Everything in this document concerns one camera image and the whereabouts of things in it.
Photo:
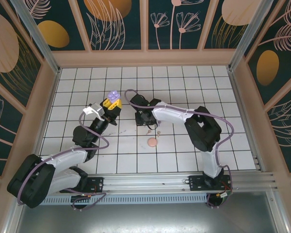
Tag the brushed metal sheet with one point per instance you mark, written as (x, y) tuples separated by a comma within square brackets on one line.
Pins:
[(145, 218)]

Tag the beige disc wall panel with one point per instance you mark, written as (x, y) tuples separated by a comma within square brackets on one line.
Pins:
[(4, 41), (215, 36)]

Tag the aluminium side rail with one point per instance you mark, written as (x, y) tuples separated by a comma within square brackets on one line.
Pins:
[(248, 121), (51, 97)]

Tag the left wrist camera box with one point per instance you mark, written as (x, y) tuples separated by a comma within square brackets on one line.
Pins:
[(95, 110)]

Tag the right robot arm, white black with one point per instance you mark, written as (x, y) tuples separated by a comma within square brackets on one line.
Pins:
[(169, 114)]

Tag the black round base module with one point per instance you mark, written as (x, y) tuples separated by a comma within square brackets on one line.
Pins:
[(214, 201)]

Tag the pink flower stems wall panel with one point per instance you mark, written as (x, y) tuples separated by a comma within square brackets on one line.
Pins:
[(167, 36)]

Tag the orange oval feather wall panel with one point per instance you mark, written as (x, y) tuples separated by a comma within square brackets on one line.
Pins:
[(269, 68)]

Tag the pink round earbud case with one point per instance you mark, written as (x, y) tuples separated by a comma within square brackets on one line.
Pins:
[(152, 142)]

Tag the flower and disc wall panel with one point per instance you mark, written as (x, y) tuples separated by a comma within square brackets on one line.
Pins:
[(2, 136)]

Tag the pink feather wall panel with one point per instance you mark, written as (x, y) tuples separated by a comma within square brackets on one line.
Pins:
[(286, 126)]

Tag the aluminium frame post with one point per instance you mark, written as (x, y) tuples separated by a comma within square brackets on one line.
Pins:
[(249, 36), (12, 221), (37, 36), (277, 213)]

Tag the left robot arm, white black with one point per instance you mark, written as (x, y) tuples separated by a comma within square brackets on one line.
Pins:
[(68, 160)]

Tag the leaf outline wall panel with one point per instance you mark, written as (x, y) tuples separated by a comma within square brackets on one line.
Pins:
[(135, 24)]

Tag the purple earbud charging case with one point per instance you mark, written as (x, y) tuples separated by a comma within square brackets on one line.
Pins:
[(114, 95)]

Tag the wide aluminium base rail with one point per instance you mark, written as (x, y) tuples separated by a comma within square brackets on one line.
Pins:
[(148, 183)]

